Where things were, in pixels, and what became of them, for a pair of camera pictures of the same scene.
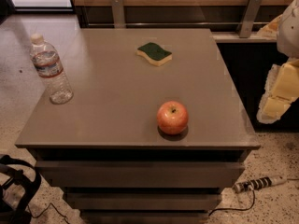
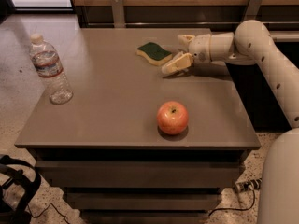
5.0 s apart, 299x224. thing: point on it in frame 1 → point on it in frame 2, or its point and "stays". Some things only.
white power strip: (258, 183) stays
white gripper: (290, 32) → (199, 49)
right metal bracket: (251, 14) stays
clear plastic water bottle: (47, 61) stays
